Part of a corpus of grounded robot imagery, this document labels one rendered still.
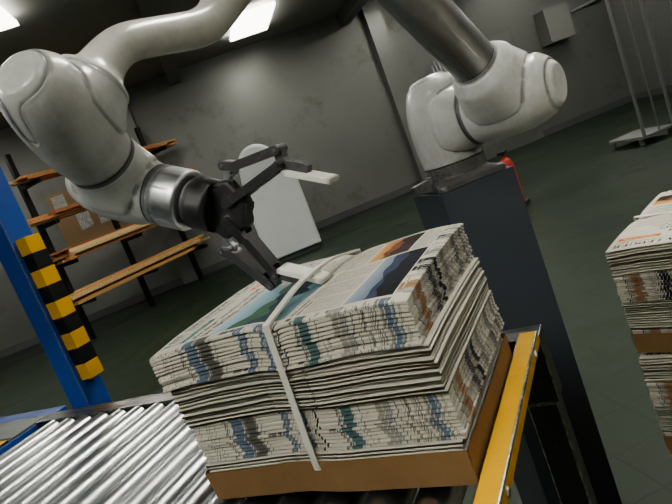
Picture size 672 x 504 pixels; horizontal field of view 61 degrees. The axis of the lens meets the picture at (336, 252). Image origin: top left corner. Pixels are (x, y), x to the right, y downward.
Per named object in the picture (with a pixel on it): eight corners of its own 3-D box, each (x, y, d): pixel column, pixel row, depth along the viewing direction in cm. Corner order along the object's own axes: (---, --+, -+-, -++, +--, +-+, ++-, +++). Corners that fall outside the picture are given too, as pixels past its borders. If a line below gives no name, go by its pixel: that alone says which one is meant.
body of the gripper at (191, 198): (209, 167, 84) (264, 178, 80) (209, 222, 87) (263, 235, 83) (176, 177, 77) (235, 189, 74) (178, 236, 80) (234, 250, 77)
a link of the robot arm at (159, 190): (182, 216, 89) (214, 223, 87) (142, 232, 82) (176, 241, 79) (180, 158, 86) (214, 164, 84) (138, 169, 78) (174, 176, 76)
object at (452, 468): (515, 358, 85) (506, 332, 85) (481, 485, 61) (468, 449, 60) (417, 374, 93) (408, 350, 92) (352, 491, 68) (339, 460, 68)
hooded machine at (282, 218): (317, 240, 884) (277, 137, 856) (326, 245, 811) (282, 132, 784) (267, 261, 872) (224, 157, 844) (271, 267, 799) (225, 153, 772)
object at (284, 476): (386, 376, 96) (376, 353, 95) (311, 492, 71) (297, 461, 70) (308, 391, 103) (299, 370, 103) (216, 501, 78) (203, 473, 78)
